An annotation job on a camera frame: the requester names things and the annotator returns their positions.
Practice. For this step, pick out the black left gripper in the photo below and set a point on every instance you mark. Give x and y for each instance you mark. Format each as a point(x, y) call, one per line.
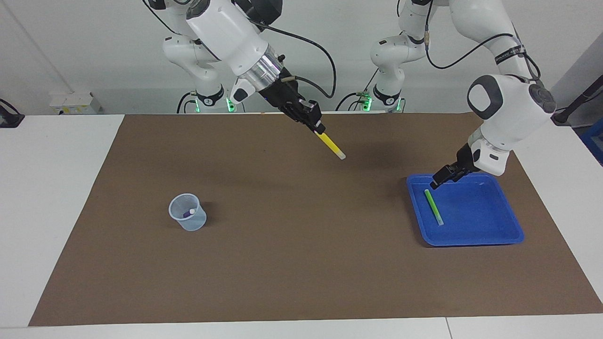
point(467, 162)

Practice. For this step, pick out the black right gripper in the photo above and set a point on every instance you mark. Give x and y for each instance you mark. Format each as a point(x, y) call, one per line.
point(285, 96)

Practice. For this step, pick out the green pen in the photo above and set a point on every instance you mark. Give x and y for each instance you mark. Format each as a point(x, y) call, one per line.
point(433, 207)

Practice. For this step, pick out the yellow pen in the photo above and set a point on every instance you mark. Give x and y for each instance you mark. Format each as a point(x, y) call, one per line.
point(330, 145)

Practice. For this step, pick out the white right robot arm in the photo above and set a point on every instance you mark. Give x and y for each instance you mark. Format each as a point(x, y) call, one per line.
point(226, 33)

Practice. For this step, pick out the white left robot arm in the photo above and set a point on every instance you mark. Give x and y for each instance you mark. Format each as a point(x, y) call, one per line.
point(509, 108)

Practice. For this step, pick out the blue plastic tray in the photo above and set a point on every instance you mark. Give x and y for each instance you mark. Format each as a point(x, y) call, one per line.
point(476, 212)

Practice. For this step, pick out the brown table mat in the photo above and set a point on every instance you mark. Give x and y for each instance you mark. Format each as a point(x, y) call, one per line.
point(306, 235)

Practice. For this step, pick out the black stand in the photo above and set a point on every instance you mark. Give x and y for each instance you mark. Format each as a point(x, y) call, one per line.
point(563, 115)

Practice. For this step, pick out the blue crate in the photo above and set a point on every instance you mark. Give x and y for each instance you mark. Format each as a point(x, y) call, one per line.
point(594, 143)

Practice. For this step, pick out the purple pen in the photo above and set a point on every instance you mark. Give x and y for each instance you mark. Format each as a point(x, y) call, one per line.
point(188, 213)

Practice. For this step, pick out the clear plastic cup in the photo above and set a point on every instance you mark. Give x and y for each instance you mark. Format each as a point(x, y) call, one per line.
point(188, 225)

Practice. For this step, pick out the white electrical socket box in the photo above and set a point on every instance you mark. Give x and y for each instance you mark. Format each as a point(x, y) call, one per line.
point(75, 103)

